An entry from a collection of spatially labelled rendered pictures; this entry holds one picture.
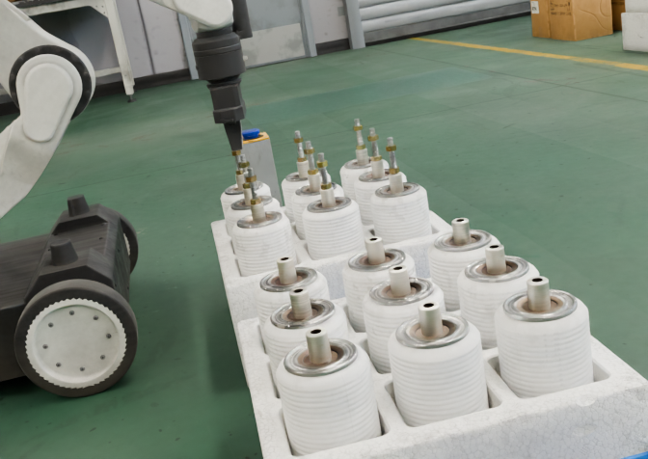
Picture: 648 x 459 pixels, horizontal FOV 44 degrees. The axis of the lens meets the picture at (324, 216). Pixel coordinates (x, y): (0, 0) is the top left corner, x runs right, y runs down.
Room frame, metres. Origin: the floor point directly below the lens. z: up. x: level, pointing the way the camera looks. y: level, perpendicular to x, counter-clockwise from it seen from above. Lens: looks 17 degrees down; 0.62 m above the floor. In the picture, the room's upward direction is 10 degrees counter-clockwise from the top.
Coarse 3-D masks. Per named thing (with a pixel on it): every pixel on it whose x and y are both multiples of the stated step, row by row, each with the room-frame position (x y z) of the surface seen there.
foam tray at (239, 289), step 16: (224, 224) 1.53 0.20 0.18; (432, 224) 1.31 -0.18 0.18; (224, 240) 1.43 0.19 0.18; (304, 240) 1.34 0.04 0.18; (416, 240) 1.24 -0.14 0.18; (432, 240) 1.23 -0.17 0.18; (224, 256) 1.33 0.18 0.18; (304, 256) 1.26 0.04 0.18; (336, 256) 1.23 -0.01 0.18; (416, 256) 1.23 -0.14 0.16; (224, 272) 1.25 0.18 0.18; (240, 272) 1.31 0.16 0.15; (320, 272) 1.20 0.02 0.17; (336, 272) 1.21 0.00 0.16; (416, 272) 1.23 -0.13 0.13; (240, 288) 1.19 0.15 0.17; (336, 288) 1.21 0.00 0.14; (240, 304) 1.18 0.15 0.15; (240, 320) 1.18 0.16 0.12; (240, 352) 1.18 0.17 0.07
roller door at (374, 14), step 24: (360, 0) 6.49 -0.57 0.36; (384, 0) 6.53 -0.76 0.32; (408, 0) 6.56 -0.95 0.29; (432, 0) 6.59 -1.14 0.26; (456, 0) 6.63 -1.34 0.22; (480, 0) 6.66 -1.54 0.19; (504, 0) 6.69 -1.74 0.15; (528, 0) 6.73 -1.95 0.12; (360, 24) 6.45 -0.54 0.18; (384, 24) 6.52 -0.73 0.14; (408, 24) 6.57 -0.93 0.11; (432, 24) 6.59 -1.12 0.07; (456, 24) 6.61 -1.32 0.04; (480, 24) 6.65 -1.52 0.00
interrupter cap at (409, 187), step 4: (388, 184) 1.34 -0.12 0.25; (404, 184) 1.32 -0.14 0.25; (408, 184) 1.32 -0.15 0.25; (412, 184) 1.32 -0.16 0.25; (416, 184) 1.31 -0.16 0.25; (380, 188) 1.33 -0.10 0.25; (384, 188) 1.32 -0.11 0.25; (388, 188) 1.32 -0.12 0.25; (404, 188) 1.31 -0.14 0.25; (408, 188) 1.30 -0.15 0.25; (412, 188) 1.29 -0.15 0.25; (416, 188) 1.28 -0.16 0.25; (376, 192) 1.30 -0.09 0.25; (380, 192) 1.30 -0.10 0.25; (384, 192) 1.30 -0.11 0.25; (388, 192) 1.31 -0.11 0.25; (400, 192) 1.29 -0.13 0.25; (404, 192) 1.28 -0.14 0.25; (408, 192) 1.27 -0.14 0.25; (412, 192) 1.27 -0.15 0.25; (380, 196) 1.28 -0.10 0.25; (384, 196) 1.28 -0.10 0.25; (388, 196) 1.27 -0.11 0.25; (392, 196) 1.27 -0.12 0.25; (396, 196) 1.27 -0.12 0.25; (400, 196) 1.27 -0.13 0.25
